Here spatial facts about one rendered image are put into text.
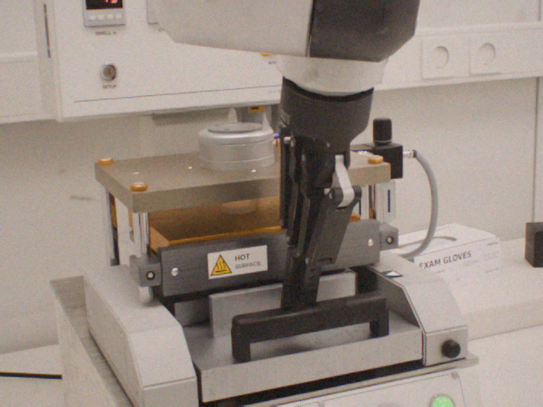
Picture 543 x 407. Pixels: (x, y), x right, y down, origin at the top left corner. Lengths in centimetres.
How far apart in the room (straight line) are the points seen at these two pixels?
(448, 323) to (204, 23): 43
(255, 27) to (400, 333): 38
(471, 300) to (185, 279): 72
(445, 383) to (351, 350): 11
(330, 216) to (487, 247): 85
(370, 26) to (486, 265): 103
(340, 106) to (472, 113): 106
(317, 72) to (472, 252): 89
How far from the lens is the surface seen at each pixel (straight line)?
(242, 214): 97
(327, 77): 71
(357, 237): 94
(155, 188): 87
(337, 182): 75
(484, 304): 149
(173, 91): 108
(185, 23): 61
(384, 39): 60
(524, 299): 152
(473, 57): 169
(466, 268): 156
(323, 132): 74
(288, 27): 60
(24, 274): 150
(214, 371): 82
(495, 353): 142
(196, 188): 88
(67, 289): 119
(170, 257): 87
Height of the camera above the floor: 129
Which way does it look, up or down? 14 degrees down
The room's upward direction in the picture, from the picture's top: 2 degrees counter-clockwise
